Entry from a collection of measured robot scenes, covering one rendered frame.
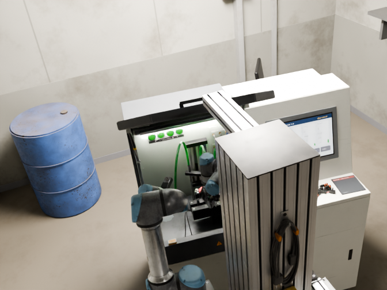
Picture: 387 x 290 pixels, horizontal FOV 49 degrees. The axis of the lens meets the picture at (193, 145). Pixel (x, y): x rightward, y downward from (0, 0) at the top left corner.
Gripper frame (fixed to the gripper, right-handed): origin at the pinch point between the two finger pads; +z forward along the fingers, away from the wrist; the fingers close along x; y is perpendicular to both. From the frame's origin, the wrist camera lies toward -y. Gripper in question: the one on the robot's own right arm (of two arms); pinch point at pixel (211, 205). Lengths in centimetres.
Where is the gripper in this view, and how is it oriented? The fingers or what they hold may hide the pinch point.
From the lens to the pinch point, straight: 240.0
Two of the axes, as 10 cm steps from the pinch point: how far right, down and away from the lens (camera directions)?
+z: 1.1, 8.3, 5.5
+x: 9.7, -2.1, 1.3
